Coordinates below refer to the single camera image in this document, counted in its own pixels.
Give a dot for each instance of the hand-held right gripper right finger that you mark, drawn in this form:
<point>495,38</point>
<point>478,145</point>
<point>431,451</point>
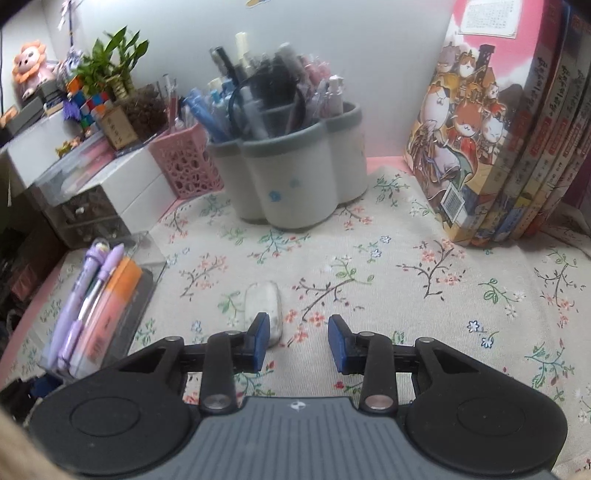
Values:
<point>340,344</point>

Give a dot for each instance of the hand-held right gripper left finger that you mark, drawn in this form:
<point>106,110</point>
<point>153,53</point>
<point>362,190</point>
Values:
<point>256,344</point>

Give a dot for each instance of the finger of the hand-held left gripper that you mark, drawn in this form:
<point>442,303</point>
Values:
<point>46,385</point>

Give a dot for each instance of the white eraser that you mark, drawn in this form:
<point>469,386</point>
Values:
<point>261,300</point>

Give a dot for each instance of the purple pen with figure cap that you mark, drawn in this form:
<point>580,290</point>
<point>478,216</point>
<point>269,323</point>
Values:
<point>74,304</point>

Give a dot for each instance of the orange highlighter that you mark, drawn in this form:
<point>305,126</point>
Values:
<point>124,277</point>

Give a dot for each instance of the purple mechanical pencil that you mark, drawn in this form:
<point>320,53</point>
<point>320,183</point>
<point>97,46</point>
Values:
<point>113,261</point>

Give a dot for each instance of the clear plastic organizer tray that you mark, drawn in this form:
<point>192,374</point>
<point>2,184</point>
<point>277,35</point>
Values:
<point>147,251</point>

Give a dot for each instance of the floral tablecloth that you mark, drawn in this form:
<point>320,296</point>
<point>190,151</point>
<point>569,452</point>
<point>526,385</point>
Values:
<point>415,300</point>

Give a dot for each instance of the dark clutter pile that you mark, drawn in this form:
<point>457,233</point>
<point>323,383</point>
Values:
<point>18,277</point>

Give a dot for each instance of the grey flower-shaped pen holder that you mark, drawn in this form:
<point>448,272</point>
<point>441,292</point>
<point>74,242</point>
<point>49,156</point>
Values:
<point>295,184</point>

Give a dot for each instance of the pink perforated pen holder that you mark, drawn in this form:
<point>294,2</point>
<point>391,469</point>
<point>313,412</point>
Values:
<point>184,161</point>

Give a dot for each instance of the white drawer organizer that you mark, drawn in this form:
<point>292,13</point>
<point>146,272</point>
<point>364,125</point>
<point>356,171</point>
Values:
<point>129,184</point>

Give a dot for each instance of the clear plastic storage box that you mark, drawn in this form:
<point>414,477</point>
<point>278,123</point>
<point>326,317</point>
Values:
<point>78,166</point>

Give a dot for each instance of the white box with plastic bag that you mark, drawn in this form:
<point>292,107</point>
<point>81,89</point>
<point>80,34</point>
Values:
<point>27,157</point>

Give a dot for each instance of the small yellow figurine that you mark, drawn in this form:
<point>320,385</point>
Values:
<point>69,145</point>

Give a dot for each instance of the cluster of pencils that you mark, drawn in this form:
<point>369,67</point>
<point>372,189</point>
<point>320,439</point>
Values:
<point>173,101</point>

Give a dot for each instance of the cartoon cat cover book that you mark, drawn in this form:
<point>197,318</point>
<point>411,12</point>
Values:
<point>461,115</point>

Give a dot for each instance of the bunch of assorted pens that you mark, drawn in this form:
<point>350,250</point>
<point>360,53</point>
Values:
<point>258,83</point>

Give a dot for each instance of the black magnifying glass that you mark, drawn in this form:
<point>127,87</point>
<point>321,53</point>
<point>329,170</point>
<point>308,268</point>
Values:
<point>277,83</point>

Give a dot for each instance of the black box with orange label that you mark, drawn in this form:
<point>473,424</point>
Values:
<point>9,117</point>

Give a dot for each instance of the small grey box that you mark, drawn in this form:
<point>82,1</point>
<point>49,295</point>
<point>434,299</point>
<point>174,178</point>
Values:
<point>30,113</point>

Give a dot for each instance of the large colourful puzzle cube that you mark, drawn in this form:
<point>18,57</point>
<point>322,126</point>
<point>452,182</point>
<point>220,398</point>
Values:
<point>94,106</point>

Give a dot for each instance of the dark stacked boxes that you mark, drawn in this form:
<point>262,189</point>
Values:
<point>51,94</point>

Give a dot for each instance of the small colourful puzzle cube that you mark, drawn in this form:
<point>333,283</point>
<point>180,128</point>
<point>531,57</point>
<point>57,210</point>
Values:
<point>76,85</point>

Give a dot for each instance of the lucky bamboo in glass vase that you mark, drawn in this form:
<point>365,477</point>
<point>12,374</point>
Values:
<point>115,60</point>

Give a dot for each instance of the pink lion plush toy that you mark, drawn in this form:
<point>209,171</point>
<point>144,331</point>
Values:
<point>32,64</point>

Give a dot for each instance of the purple tassel charm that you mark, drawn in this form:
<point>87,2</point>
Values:
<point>71,64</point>

